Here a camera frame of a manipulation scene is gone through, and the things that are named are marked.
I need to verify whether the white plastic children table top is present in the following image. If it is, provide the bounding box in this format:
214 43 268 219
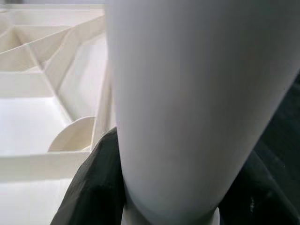
0 0 221 225

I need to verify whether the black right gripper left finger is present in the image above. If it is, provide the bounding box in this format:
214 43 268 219
50 126 129 225

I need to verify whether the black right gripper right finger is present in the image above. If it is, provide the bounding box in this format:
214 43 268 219
219 150 300 225

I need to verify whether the white plastic table leg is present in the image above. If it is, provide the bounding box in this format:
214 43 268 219
105 0 300 218

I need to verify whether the black table cloth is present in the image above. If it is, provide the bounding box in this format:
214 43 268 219
259 71 300 221

